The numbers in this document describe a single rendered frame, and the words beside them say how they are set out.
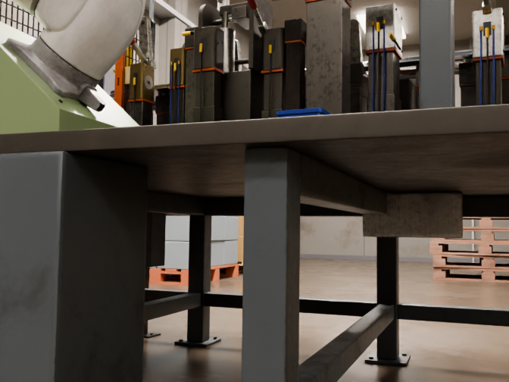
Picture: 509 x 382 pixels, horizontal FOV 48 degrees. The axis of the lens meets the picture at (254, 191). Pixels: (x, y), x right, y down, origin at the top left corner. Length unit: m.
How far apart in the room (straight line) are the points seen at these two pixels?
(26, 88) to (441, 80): 0.88
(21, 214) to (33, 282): 0.13
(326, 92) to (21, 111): 0.69
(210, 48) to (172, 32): 5.44
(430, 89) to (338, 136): 0.49
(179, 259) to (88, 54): 4.21
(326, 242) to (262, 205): 9.68
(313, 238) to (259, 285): 9.73
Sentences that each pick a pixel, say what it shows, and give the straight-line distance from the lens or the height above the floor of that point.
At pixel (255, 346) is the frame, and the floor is 0.33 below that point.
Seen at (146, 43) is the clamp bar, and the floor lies 1.13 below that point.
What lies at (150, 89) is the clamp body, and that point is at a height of 0.97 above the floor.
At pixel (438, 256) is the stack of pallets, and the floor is 0.25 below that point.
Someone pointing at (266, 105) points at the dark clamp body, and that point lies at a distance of 1.61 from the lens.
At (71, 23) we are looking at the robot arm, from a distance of 1.26.
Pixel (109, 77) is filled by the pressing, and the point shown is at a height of 1.08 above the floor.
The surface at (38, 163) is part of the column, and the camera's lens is 1.14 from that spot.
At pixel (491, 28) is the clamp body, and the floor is 1.01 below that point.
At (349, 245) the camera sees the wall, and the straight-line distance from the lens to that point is 10.54.
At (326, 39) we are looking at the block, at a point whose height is 0.98.
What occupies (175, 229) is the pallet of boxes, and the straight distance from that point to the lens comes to 5.38.
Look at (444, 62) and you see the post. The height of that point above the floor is 0.89.
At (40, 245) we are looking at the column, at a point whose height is 0.48.
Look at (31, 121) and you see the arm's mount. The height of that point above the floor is 0.72.
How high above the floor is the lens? 0.52
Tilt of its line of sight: 4 degrees up
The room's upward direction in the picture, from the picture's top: 1 degrees clockwise
